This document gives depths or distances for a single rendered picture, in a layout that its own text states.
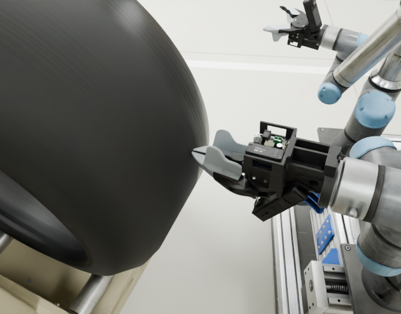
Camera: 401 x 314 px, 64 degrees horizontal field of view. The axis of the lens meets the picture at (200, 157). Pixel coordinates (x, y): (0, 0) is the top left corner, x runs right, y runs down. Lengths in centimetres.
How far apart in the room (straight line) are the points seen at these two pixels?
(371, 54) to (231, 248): 116
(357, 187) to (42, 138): 36
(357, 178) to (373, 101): 78
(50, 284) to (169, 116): 62
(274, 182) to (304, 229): 124
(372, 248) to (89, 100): 43
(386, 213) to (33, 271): 83
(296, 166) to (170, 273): 138
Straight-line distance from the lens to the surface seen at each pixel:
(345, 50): 123
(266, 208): 50
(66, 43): 41
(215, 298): 170
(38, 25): 42
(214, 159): 47
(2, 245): 93
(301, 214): 171
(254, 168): 43
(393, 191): 43
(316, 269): 108
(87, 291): 78
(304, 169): 43
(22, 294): 80
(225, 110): 243
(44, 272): 97
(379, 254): 53
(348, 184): 43
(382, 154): 60
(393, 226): 45
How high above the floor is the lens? 163
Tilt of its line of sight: 51 degrees down
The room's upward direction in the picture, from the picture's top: straight up
